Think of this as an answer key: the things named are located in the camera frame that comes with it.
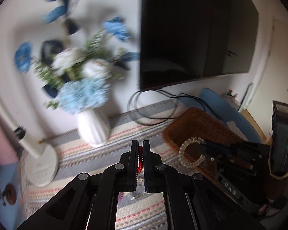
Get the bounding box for brown wicker basket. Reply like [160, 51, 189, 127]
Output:
[163, 108, 242, 176]

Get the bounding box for red coil hair tie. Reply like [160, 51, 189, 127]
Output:
[137, 145, 145, 174]

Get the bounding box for black cable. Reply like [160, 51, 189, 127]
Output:
[127, 88, 222, 126]

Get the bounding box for white desk lamp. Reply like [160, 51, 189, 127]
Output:
[0, 99, 59, 187]

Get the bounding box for pearl bead bracelet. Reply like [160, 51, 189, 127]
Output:
[178, 136, 207, 168]

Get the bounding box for blue white artificial flowers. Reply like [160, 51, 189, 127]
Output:
[14, 0, 140, 115]

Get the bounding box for brown round wooden coaster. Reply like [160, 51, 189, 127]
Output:
[2, 183, 17, 205]

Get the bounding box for black television screen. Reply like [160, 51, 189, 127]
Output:
[139, 0, 259, 91]

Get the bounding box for striped woven table mat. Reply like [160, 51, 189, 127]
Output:
[19, 100, 186, 229]

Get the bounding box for white ribbed vase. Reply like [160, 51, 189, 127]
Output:
[75, 108, 111, 148]

